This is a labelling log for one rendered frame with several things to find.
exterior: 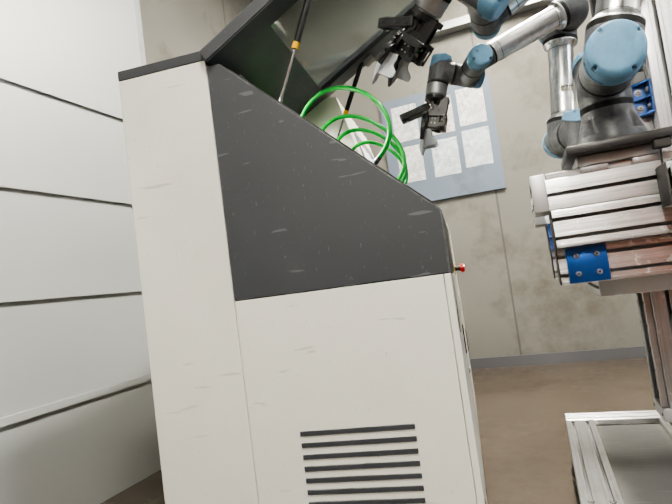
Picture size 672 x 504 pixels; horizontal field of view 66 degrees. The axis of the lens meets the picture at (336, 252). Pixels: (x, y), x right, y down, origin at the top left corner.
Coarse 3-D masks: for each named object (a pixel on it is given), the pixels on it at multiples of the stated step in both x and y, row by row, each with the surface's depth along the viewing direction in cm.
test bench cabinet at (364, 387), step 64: (256, 320) 140; (320, 320) 136; (384, 320) 132; (448, 320) 128; (256, 384) 139; (320, 384) 135; (384, 384) 131; (448, 384) 128; (256, 448) 139; (320, 448) 135; (384, 448) 131; (448, 448) 127
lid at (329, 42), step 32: (256, 0) 141; (288, 0) 144; (320, 0) 157; (352, 0) 167; (384, 0) 180; (224, 32) 142; (256, 32) 147; (288, 32) 160; (320, 32) 171; (352, 32) 184; (384, 32) 199; (224, 64) 150; (256, 64) 160; (288, 64) 172; (320, 64) 189; (352, 64) 201; (288, 96) 190; (320, 96) 206
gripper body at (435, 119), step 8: (432, 96) 182; (440, 96) 182; (432, 104) 184; (440, 104) 183; (448, 104) 184; (424, 112) 183; (432, 112) 182; (440, 112) 181; (432, 120) 182; (440, 120) 182; (432, 128) 185; (440, 128) 184
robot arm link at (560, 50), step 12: (552, 36) 184; (564, 36) 182; (576, 36) 184; (552, 48) 186; (564, 48) 184; (552, 60) 186; (564, 60) 183; (552, 72) 186; (564, 72) 183; (552, 84) 186; (564, 84) 183; (552, 96) 186; (564, 96) 183; (552, 108) 186; (564, 108) 182; (552, 120) 184; (552, 132) 183; (552, 144) 184; (552, 156) 189
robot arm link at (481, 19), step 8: (464, 0) 122; (472, 0) 121; (480, 0) 119; (488, 0) 119; (496, 0) 118; (504, 0) 119; (472, 8) 123; (480, 8) 121; (488, 8) 119; (496, 8) 119; (504, 8) 123; (472, 16) 127; (480, 16) 123; (488, 16) 121; (496, 16) 122; (480, 24) 129
